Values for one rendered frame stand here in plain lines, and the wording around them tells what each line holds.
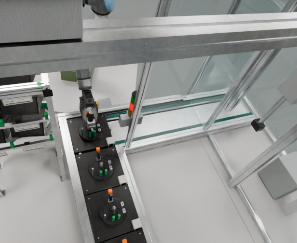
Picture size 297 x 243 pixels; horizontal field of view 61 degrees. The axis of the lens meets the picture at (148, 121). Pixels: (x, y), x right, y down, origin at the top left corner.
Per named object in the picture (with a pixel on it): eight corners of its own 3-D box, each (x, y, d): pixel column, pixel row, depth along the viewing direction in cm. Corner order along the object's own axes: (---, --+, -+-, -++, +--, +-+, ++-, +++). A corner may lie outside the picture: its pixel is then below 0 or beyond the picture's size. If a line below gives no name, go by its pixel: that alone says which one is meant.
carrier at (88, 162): (74, 156, 144) (74, 146, 134) (114, 147, 153) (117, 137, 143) (84, 196, 132) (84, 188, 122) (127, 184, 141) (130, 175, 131)
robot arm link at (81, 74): (89, 57, 139) (86, 58, 131) (92, 76, 142) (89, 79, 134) (75, 58, 139) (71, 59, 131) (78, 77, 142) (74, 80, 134)
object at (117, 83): (31, 40, 208) (30, 37, 206) (137, 60, 220) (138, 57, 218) (-2, 105, 167) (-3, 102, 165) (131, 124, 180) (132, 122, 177)
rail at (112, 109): (58, 123, 165) (56, 113, 156) (176, 102, 196) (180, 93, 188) (59, 129, 162) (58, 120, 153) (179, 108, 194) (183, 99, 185)
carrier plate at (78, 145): (66, 121, 156) (66, 119, 155) (104, 114, 165) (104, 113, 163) (74, 154, 145) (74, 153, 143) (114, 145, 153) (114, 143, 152)
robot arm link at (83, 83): (92, 78, 136) (76, 80, 133) (93, 87, 138) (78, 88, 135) (89, 77, 143) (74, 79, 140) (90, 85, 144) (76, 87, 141)
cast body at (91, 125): (85, 121, 149) (85, 114, 143) (92, 120, 150) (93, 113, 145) (88, 133, 145) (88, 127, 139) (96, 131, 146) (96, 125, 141)
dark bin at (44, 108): (22, 107, 129) (20, 94, 125) (49, 106, 132) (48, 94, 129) (11, 137, 106) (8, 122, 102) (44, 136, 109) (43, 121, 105)
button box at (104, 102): (78, 107, 170) (78, 101, 165) (108, 102, 178) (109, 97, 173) (81, 115, 167) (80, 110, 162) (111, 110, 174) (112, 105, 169)
